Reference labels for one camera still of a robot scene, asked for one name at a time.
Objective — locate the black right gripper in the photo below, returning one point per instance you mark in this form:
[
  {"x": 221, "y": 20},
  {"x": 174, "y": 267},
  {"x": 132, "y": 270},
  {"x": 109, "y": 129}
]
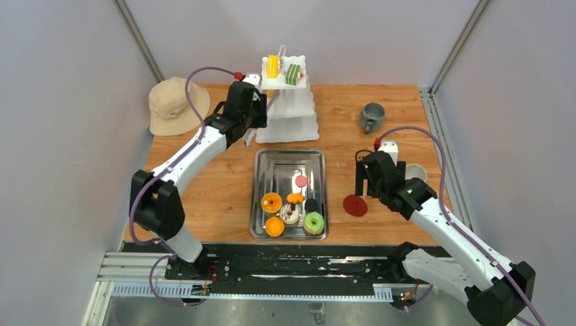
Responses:
[{"x": 361, "y": 176}]

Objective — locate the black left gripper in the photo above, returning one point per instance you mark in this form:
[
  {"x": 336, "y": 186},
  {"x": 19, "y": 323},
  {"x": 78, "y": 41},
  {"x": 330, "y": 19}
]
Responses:
[{"x": 260, "y": 103}]

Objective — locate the metal tongs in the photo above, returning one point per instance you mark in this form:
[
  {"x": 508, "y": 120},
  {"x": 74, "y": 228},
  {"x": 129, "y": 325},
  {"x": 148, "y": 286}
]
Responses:
[{"x": 261, "y": 116}]

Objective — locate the yellow cake slice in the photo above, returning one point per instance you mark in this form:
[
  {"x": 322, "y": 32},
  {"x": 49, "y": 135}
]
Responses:
[{"x": 273, "y": 66}]

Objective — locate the green striped cake slice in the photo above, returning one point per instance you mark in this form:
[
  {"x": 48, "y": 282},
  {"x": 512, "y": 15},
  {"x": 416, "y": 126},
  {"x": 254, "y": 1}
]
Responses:
[{"x": 292, "y": 75}]

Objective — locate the orange glazed donut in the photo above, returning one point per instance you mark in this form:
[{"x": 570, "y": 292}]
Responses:
[{"x": 271, "y": 203}]

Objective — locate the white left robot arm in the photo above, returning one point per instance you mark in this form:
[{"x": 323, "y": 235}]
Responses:
[{"x": 155, "y": 200}]

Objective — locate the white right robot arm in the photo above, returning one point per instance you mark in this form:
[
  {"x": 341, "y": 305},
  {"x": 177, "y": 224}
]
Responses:
[{"x": 494, "y": 289}]

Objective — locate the yellow black round coaster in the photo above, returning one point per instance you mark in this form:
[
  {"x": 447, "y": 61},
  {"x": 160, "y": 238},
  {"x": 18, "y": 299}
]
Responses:
[{"x": 361, "y": 154}]

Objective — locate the red round coaster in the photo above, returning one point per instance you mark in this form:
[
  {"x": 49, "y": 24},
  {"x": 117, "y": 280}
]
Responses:
[{"x": 355, "y": 205}]

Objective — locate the white three-tier dessert stand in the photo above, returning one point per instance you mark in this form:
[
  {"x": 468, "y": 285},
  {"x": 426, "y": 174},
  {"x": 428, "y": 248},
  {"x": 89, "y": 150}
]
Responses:
[{"x": 292, "y": 117}]

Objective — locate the white cup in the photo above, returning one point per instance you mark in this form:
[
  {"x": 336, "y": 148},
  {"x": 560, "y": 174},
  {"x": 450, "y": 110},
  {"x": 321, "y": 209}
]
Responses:
[{"x": 416, "y": 171}]

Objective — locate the grey metal mug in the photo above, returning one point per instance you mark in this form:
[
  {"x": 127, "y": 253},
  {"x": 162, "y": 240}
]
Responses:
[{"x": 371, "y": 118}]

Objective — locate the black round cookie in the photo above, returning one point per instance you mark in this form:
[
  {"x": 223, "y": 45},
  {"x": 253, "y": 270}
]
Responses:
[{"x": 311, "y": 206}]

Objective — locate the pink macaron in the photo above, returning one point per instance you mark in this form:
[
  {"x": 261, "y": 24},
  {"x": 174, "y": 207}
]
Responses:
[{"x": 301, "y": 181}]

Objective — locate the green glazed donut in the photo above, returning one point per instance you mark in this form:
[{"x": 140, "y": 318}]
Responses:
[{"x": 314, "y": 223}]

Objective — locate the orange fish cookie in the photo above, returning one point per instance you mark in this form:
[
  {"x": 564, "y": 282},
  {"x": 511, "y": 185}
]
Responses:
[{"x": 295, "y": 198}]

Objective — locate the metal tray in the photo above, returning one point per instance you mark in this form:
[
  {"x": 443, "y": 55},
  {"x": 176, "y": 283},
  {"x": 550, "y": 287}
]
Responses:
[{"x": 275, "y": 171}]

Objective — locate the beige bucket hat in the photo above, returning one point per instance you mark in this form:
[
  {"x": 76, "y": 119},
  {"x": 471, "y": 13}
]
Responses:
[{"x": 172, "y": 112}]

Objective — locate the white chocolate drizzle donut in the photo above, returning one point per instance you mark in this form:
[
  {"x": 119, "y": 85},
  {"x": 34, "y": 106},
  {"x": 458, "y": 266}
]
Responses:
[{"x": 290, "y": 214}]

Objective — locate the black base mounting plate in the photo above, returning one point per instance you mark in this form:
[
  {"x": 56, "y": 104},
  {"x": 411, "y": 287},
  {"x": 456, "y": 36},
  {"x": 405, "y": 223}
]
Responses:
[{"x": 292, "y": 269}]

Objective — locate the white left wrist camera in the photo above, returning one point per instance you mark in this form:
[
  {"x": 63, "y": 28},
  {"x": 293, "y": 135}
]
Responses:
[{"x": 253, "y": 79}]

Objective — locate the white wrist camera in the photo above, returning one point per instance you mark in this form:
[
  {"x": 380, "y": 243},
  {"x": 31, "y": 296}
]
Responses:
[
  {"x": 253, "y": 79},
  {"x": 388, "y": 146}
]

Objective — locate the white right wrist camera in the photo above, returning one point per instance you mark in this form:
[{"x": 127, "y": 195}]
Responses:
[{"x": 388, "y": 146}]

